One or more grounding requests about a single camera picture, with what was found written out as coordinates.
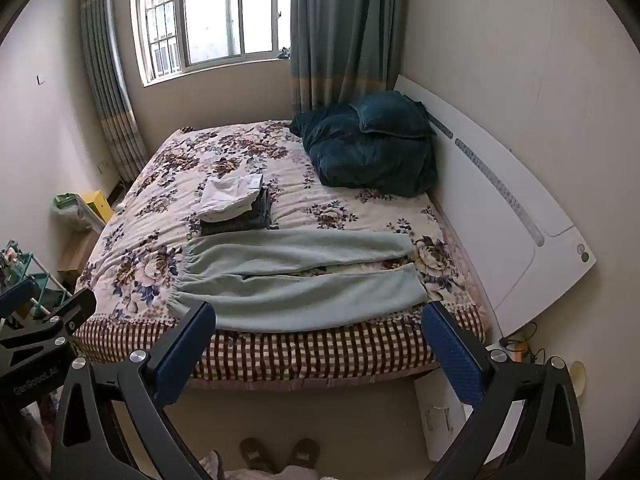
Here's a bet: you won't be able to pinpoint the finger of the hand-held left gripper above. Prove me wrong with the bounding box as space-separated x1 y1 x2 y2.
0 279 38 318

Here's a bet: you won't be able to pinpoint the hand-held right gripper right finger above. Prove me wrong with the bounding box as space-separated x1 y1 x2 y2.
421 301 587 480

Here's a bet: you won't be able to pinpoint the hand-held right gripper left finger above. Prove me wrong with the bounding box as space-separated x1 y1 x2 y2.
50 301 217 480

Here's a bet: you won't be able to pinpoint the light green fleece pants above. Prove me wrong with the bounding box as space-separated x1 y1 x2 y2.
175 230 430 333

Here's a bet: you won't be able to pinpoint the brown cardboard box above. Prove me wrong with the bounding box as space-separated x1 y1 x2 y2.
57 232 101 286

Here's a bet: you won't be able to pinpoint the white plastic bag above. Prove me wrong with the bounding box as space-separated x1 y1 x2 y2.
52 194 96 233

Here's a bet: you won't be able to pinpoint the yellow box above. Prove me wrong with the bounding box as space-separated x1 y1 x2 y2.
80 190 110 221

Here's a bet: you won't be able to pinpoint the cream round object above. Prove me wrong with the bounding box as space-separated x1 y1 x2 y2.
570 360 587 398

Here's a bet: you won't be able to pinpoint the brown slipper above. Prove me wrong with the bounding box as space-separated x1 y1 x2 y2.
239 437 276 473
287 438 321 471

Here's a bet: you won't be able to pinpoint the dark grey folded garment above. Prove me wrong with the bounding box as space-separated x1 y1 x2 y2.
200 187 273 236

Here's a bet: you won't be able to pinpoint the white folded garment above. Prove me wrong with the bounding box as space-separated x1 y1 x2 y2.
195 175 265 222

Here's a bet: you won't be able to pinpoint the person's pink clothing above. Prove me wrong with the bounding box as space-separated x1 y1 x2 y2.
200 450 321 480

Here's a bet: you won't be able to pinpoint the white bed headboard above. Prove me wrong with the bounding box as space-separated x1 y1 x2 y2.
392 75 597 338

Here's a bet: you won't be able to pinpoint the floral bed blanket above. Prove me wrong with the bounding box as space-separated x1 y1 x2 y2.
75 120 486 341

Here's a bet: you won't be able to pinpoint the dark teal duvet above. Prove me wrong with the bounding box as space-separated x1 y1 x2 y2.
290 102 438 198

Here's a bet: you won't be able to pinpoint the grey-green striped curtain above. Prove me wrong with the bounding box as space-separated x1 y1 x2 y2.
289 0 405 116
80 0 148 181

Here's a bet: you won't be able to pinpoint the dark teal pillow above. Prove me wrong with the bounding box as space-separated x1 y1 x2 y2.
349 92 436 138

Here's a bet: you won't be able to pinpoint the teal wire rack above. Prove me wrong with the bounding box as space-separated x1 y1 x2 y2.
0 240 73 321

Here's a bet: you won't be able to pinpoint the black cable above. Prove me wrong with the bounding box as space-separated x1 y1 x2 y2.
500 321 548 365

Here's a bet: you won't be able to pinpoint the window with white frame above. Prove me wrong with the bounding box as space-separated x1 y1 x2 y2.
131 0 293 86

